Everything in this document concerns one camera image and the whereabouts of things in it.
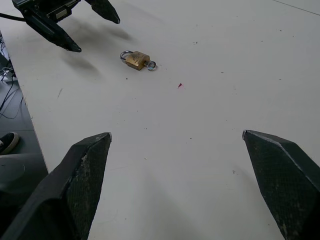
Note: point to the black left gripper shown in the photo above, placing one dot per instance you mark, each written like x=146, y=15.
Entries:
x=56, y=8

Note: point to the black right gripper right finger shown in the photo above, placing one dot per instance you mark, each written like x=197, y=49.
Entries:
x=287, y=180

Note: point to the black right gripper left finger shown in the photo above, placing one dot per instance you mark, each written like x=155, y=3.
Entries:
x=52, y=200

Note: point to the brass padlock with steel shackle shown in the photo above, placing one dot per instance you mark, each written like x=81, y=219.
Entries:
x=135, y=60

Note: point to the black shoe with white sole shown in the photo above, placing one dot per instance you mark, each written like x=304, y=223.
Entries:
x=8, y=143

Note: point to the small red fragment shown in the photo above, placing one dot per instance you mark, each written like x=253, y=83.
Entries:
x=179, y=85

